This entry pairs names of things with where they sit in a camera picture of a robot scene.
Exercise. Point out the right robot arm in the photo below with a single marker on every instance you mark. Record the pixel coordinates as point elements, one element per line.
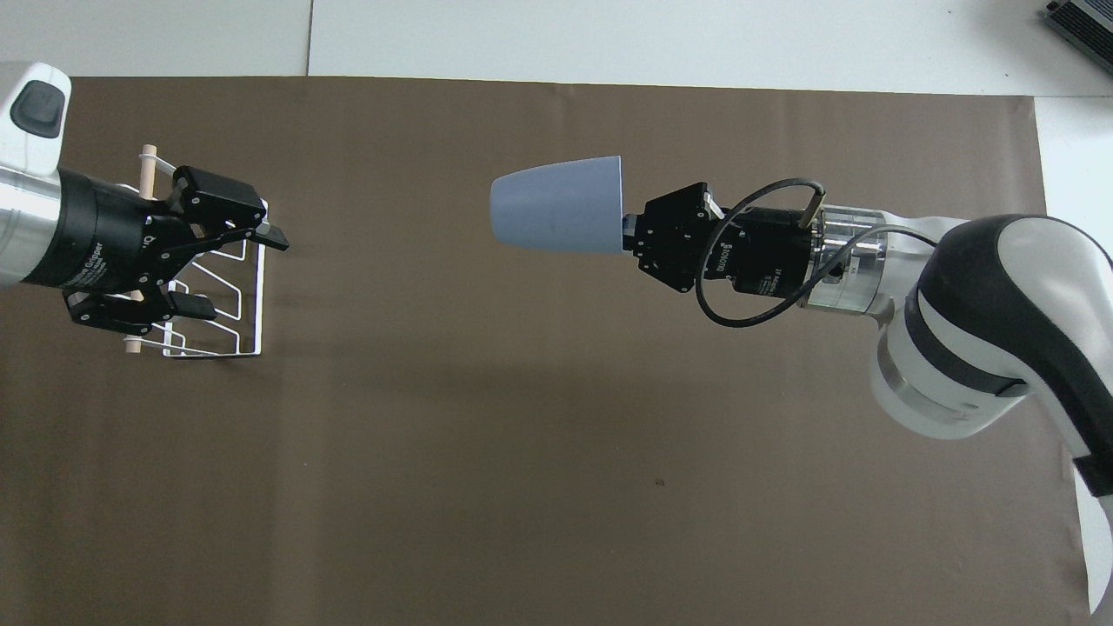
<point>974,313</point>

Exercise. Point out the blue-grey cup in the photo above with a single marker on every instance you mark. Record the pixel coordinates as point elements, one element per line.
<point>556,206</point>

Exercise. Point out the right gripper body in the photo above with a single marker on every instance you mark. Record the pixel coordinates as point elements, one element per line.
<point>765,252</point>

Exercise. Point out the grey ribbed device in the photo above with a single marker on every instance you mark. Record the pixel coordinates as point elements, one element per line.
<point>1083,22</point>

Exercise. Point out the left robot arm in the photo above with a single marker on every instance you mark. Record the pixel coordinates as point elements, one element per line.
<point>26,196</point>

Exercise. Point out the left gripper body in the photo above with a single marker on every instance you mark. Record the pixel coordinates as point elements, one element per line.
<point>96,235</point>

